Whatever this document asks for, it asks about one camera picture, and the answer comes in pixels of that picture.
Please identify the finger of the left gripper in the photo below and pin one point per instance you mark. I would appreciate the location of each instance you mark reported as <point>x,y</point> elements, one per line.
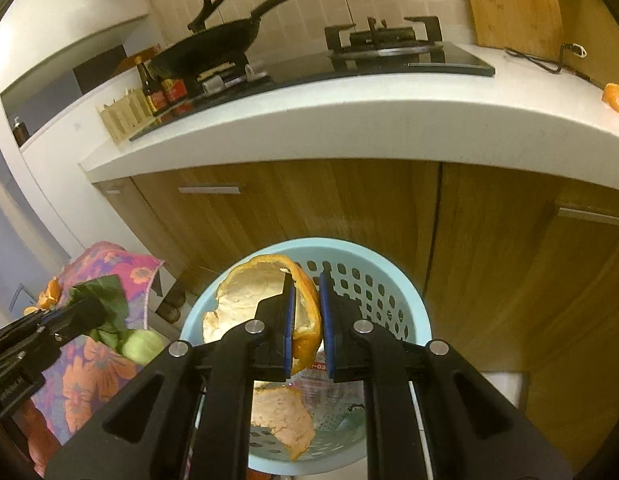
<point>64,319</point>

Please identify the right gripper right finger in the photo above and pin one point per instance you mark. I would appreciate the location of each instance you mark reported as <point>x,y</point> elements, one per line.
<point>429,412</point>

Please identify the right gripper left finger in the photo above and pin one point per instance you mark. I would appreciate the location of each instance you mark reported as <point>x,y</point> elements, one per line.
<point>187,414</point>

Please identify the green vegetable scrap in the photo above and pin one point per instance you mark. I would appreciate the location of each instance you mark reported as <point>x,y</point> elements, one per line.
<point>114,319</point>

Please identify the light blue perforated trash basket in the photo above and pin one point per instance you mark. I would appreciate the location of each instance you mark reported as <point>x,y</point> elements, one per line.
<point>384,295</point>

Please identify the orange peel on counter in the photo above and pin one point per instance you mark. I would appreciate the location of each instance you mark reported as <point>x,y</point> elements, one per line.
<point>610,96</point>
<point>48,298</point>

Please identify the floral cloth covered table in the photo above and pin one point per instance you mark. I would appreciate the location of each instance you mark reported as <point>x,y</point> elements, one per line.
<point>90,371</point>

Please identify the dark bottle on ledge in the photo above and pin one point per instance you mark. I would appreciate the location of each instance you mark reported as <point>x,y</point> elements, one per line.
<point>20,131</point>

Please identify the beige chopstick holder basket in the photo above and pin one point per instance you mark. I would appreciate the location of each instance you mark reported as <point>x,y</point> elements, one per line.
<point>126,116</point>

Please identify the dark soy sauce bottle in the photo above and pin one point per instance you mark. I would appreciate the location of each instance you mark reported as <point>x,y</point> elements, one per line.
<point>153,91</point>

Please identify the red label sauce bottle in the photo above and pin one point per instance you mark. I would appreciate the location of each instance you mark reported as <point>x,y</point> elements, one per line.
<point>175,90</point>

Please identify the black glass gas stove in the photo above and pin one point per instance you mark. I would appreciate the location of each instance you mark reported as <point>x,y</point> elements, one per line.
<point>417,46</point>

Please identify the bamboo cutting board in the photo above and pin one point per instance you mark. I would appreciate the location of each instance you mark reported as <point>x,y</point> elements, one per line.
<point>529,26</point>

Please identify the black wok with handle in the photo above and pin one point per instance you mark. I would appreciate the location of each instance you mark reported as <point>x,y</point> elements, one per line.
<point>209,47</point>

